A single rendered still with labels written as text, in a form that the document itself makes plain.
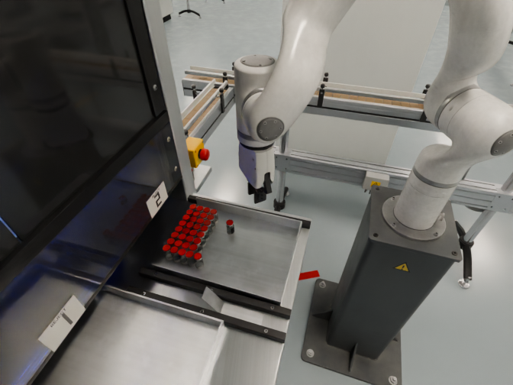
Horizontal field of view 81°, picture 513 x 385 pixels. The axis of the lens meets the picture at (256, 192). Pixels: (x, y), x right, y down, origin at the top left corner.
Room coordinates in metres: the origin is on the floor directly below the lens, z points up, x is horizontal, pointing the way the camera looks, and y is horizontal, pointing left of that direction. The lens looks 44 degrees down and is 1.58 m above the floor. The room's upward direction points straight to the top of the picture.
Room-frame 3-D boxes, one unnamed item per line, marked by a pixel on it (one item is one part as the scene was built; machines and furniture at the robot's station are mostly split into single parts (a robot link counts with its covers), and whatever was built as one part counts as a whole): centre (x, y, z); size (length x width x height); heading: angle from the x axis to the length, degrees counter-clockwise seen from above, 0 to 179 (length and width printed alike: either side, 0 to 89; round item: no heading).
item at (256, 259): (0.51, 0.07, 0.90); 0.34 x 0.26 x 0.04; 73
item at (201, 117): (1.13, 0.27, 0.92); 0.69 x 0.16 x 0.16; 163
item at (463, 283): (1.11, -1.26, 0.07); 0.50 x 0.08 x 0.14; 163
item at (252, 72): (0.54, 0.00, 1.32); 0.09 x 0.08 x 0.13; 11
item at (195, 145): (0.81, 0.22, 1.00); 0.08 x 0.07 x 0.07; 73
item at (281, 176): (1.44, -0.16, 0.46); 0.09 x 0.09 x 0.77; 73
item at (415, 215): (0.64, -0.50, 0.95); 0.19 x 0.19 x 0.18
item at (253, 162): (0.54, 0.00, 1.18); 0.10 x 0.08 x 0.11; 26
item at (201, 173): (0.84, 0.25, 0.87); 0.14 x 0.13 x 0.02; 73
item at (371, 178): (1.22, -0.65, 0.50); 0.12 x 0.05 x 0.09; 73
